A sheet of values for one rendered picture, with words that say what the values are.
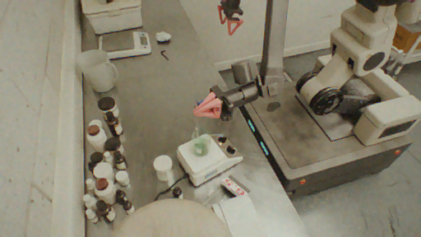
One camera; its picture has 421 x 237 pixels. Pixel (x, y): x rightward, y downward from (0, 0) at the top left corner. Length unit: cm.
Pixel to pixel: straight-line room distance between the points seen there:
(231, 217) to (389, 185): 192
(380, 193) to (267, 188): 121
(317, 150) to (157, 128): 91
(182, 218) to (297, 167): 129
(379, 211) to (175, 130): 138
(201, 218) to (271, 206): 71
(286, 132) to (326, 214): 56
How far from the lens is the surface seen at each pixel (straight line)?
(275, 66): 81
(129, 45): 147
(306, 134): 162
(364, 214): 192
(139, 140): 105
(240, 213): 23
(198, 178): 86
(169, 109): 113
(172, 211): 21
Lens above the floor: 156
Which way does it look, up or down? 49 degrees down
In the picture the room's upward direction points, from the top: straight up
